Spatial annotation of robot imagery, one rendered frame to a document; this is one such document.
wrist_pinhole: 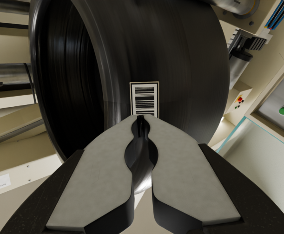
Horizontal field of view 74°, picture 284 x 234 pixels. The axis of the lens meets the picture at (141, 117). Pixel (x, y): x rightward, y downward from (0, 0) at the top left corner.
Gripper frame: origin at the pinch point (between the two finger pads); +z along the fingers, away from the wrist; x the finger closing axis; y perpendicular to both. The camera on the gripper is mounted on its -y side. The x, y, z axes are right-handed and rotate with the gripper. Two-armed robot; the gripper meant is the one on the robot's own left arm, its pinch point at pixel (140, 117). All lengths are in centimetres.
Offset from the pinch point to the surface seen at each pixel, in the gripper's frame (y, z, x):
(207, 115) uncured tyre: 11.5, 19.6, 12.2
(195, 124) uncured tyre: 11.7, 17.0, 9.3
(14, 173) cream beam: 48, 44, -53
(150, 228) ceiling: 265, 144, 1
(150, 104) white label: 5.1, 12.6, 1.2
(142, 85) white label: 2.5, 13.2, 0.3
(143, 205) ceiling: 258, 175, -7
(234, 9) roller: -5.5, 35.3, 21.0
